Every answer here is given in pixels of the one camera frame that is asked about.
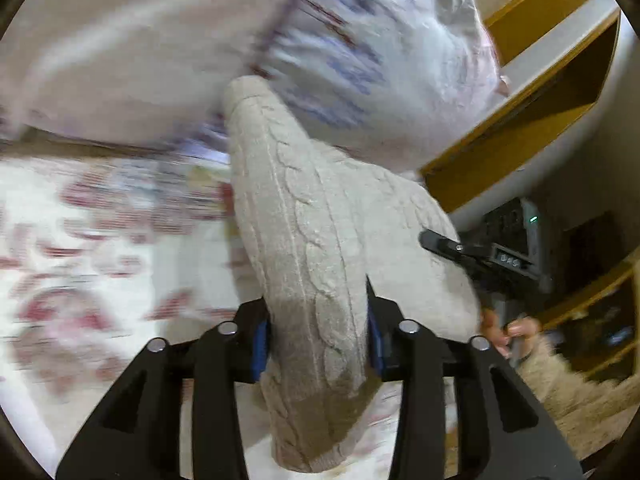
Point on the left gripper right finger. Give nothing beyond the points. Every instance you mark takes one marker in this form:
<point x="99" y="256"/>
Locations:
<point x="504" y="432"/>

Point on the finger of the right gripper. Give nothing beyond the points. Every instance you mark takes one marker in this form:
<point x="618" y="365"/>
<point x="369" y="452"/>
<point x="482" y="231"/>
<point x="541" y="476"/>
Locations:
<point x="449" y="249"/>

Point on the pink floral pillow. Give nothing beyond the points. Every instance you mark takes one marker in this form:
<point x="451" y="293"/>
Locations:
<point x="130" y="72"/>

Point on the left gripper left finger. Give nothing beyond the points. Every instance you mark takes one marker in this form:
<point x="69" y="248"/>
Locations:
<point x="134" y="432"/>

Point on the fuzzy beige sleeve forearm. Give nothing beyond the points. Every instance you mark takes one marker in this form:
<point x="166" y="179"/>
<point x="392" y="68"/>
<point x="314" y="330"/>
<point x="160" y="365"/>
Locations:
<point x="589" y="414"/>

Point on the blue lavender print pillow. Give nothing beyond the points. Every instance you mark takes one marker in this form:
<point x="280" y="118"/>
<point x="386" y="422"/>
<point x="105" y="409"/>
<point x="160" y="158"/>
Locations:
<point x="392" y="82"/>

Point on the beige cable knit sweater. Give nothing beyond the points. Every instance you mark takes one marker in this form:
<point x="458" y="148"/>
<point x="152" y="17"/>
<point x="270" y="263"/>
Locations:
<point x="322" y="230"/>

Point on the wooden headboard frame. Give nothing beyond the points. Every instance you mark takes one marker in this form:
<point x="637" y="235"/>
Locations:
<point x="563" y="60"/>

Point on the person's right hand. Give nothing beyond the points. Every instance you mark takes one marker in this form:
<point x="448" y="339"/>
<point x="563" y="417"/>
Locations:
<point x="515" y="340"/>

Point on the floral white bedspread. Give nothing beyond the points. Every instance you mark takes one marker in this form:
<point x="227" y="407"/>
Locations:
<point x="99" y="255"/>

